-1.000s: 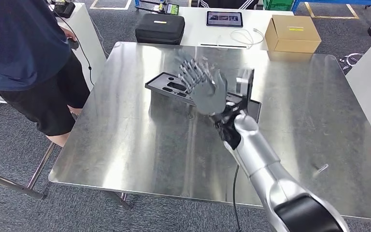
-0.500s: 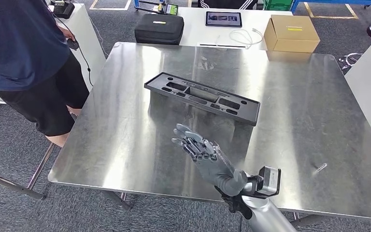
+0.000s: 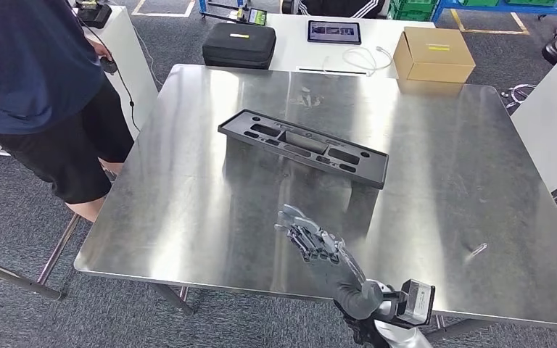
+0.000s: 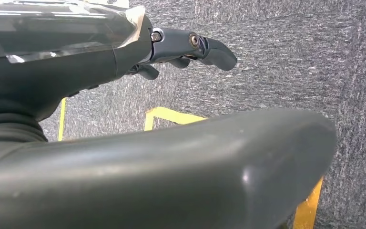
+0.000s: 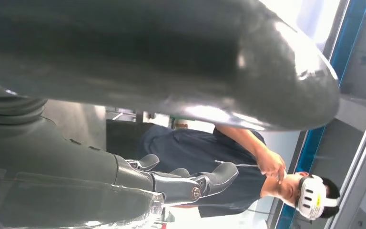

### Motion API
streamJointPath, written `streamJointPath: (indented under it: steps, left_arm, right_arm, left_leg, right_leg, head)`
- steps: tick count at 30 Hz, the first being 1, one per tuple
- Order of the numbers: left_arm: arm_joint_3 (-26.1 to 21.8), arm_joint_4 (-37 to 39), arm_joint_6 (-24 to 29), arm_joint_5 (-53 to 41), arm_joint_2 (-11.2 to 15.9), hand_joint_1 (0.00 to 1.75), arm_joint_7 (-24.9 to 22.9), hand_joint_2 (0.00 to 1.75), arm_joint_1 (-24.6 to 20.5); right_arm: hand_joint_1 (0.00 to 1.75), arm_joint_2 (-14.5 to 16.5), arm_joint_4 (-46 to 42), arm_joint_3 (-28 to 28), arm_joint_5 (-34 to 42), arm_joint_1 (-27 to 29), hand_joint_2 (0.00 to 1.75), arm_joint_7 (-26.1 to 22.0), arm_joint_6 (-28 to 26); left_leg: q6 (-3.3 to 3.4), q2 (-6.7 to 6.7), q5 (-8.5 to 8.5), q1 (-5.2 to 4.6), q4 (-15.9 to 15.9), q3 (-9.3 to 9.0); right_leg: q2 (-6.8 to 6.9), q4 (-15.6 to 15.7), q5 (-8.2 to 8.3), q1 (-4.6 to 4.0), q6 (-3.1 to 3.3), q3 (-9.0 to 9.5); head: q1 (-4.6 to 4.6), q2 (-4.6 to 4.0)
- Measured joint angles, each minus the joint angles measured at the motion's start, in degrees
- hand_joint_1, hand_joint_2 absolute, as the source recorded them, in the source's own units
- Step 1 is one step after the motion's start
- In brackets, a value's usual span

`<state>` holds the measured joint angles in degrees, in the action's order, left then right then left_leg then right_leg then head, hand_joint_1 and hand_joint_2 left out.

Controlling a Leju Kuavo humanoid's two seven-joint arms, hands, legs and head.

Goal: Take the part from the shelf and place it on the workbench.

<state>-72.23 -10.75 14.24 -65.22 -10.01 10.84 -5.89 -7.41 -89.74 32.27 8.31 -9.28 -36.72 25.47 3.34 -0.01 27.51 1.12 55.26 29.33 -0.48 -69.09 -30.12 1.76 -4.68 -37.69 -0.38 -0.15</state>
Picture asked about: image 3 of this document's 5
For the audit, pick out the black plastic mounting plate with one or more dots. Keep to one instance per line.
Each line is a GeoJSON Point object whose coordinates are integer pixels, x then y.
{"type": "Point", "coordinates": [302, 144]}

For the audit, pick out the stainless steel workbench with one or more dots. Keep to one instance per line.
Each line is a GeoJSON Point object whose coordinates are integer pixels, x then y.
{"type": "Point", "coordinates": [451, 192]}

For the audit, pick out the black thin strip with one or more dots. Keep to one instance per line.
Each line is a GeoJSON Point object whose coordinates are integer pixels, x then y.
{"type": "Point", "coordinates": [331, 71]}

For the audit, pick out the black zip case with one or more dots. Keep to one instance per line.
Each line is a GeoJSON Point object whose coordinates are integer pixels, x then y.
{"type": "Point", "coordinates": [239, 45]}

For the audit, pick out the tablet with lit screen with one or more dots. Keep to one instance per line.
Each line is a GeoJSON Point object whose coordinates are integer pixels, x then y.
{"type": "Point", "coordinates": [334, 32]}

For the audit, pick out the phone with green screen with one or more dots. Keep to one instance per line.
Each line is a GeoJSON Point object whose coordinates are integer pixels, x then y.
{"type": "Point", "coordinates": [258, 17]}

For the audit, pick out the black tripod bar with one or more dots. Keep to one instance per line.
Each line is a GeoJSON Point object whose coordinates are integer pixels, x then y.
{"type": "Point", "coordinates": [223, 8]}

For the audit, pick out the brown cardboard box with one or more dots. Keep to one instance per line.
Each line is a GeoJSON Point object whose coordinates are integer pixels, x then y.
{"type": "Point", "coordinates": [434, 60]}

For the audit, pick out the black handheld controller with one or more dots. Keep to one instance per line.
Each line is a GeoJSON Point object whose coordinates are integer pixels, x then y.
{"type": "Point", "coordinates": [109, 66]}

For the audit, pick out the green plastic crate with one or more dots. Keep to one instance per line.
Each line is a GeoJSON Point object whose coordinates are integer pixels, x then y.
{"type": "Point", "coordinates": [410, 9]}

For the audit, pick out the black charger box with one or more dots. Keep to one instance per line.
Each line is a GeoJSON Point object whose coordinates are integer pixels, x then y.
{"type": "Point", "coordinates": [93, 14]}

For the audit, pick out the blue metal rack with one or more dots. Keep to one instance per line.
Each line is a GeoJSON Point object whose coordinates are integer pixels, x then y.
{"type": "Point", "coordinates": [499, 8]}

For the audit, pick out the white pedestal cabinet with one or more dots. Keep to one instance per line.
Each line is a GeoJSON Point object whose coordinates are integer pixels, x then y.
{"type": "Point", "coordinates": [134, 72]}

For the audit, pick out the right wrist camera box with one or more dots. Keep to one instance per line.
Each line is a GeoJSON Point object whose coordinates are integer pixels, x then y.
{"type": "Point", "coordinates": [415, 302]}

